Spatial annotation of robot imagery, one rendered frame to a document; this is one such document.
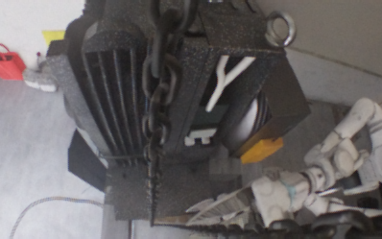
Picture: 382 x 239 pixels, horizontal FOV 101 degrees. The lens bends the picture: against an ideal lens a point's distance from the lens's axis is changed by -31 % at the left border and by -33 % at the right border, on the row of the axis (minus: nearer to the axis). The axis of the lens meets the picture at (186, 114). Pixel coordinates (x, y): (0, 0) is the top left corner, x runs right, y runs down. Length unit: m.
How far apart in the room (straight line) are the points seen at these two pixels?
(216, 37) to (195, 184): 0.73
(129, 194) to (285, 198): 0.70
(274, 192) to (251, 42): 0.28
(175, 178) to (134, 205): 0.22
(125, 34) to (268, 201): 0.36
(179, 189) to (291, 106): 0.63
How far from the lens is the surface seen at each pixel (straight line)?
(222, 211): 0.41
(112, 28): 0.31
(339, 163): 0.53
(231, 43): 0.38
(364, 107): 0.93
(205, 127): 0.72
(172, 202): 0.96
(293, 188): 0.43
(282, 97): 0.53
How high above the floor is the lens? 1.85
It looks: 61 degrees down
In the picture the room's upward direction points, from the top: 18 degrees clockwise
